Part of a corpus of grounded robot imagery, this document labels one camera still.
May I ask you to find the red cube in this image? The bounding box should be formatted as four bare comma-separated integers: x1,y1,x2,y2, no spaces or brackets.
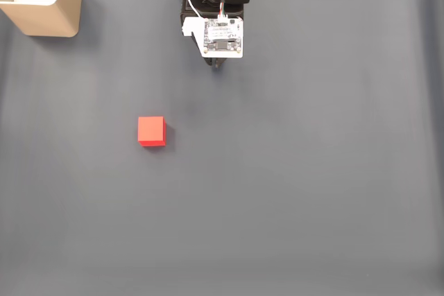
137,116,167,147

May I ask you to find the beige box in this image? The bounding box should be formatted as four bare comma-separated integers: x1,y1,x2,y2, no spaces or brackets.
0,0,83,37

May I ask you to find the dark blue-grey table mat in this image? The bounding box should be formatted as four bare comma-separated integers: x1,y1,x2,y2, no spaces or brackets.
0,0,444,296

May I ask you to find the white camera circuit board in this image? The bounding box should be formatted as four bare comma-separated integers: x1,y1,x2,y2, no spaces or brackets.
181,15,244,60

